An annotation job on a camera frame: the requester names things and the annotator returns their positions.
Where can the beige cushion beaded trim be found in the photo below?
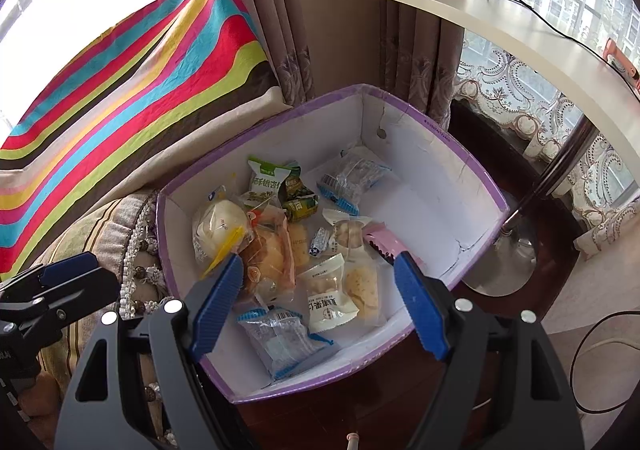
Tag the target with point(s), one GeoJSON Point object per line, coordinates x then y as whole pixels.
{"type": "Point", "coordinates": [142, 260]}

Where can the orange object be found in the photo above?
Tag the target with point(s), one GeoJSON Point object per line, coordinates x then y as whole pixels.
{"type": "Point", "coordinates": [622, 60]}

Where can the pale cake clear packet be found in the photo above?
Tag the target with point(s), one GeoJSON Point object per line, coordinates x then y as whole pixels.
{"type": "Point", "coordinates": [300, 242]}

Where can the multicolour striped cloth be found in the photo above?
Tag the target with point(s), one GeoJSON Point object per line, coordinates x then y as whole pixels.
{"type": "Point", "coordinates": [125, 105]}

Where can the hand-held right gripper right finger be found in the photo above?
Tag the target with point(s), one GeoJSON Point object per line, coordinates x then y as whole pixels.
{"type": "Point", "coordinates": [420, 307]}

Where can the white packet black letters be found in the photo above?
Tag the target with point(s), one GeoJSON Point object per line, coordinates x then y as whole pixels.
{"type": "Point", "coordinates": [327, 297]}

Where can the white lace curtain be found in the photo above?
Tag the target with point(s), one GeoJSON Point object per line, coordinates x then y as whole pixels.
{"type": "Point", "coordinates": [505, 80]}

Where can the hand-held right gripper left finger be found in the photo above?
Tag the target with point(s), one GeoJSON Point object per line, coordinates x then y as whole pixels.
{"type": "Point", "coordinates": [215, 307]}

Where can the person's left hand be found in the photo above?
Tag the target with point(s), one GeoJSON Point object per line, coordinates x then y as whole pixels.
{"type": "Point", "coordinates": [44, 392]}

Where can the white tube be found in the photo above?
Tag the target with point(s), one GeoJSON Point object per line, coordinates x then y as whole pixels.
{"type": "Point", "coordinates": [352, 442]}

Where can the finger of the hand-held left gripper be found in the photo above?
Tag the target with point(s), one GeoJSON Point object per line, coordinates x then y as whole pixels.
{"type": "Point", "coordinates": [70, 266]}
{"type": "Point", "coordinates": [80, 295]}

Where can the striped beige towel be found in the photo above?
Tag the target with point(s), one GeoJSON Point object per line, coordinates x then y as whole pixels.
{"type": "Point", "coordinates": [80, 235]}

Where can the clear barcode snack packet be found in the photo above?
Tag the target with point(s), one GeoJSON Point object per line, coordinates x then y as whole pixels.
{"type": "Point", "coordinates": [282, 340]}

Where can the green white snack packet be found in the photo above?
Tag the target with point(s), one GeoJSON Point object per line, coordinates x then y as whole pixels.
{"type": "Point", "coordinates": [267, 178]}

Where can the small blue white candy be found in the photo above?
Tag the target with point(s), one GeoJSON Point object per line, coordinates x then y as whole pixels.
{"type": "Point", "coordinates": [318, 242]}

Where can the chrome table pole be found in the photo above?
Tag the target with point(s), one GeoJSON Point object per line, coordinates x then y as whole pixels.
{"type": "Point", "coordinates": [555, 175]}

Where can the purple cardboard box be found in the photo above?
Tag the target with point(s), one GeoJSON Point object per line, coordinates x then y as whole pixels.
{"type": "Point", "coordinates": [425, 170]}

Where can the frosted round cracker packet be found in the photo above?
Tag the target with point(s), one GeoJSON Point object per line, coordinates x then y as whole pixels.
{"type": "Point", "coordinates": [364, 287]}

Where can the yellow snack packet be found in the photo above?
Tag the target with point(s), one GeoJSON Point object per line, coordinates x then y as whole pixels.
{"type": "Point", "coordinates": [299, 197]}

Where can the white curved table top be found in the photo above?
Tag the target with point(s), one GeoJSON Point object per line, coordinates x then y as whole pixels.
{"type": "Point", "coordinates": [525, 30]}

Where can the pink packet dark print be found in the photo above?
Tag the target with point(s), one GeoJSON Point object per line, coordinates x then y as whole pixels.
{"type": "Point", "coordinates": [381, 240]}

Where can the clear red print bread packet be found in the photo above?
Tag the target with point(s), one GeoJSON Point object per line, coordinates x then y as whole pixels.
{"type": "Point", "coordinates": [267, 250]}

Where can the small clear pale snack packet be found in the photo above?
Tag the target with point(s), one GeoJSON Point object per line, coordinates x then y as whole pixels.
{"type": "Point", "coordinates": [347, 230]}

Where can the round metal table base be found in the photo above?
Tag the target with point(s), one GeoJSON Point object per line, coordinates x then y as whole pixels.
{"type": "Point", "coordinates": [500, 265]}

